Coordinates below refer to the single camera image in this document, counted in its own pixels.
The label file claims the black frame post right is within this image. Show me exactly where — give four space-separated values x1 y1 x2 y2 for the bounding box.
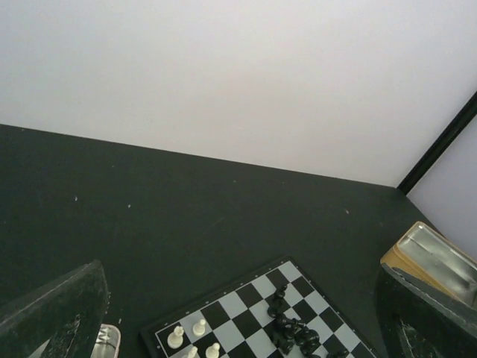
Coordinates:
397 92 477 195

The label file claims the black chess pieces pile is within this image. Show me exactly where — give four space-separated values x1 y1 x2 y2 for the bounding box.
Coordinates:
265 277 360 357

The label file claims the white chess rook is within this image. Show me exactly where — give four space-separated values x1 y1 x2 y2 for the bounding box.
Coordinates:
167 325 184 349

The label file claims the white chess pawn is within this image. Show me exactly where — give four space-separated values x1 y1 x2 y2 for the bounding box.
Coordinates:
205 342 221 358
192 318 206 337

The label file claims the gold metal tin tray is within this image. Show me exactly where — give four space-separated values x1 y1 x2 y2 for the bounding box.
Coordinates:
380 222 476 308

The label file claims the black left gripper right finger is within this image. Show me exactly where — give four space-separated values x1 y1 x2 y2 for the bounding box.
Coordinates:
376 264 476 357

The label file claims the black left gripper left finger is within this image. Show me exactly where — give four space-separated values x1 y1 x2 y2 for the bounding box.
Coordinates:
1 260 109 357

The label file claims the black white chess board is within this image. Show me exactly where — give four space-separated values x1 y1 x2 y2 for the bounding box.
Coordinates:
140 257 377 357

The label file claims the white chess knight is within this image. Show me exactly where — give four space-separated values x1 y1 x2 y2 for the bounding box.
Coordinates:
185 346 198 358

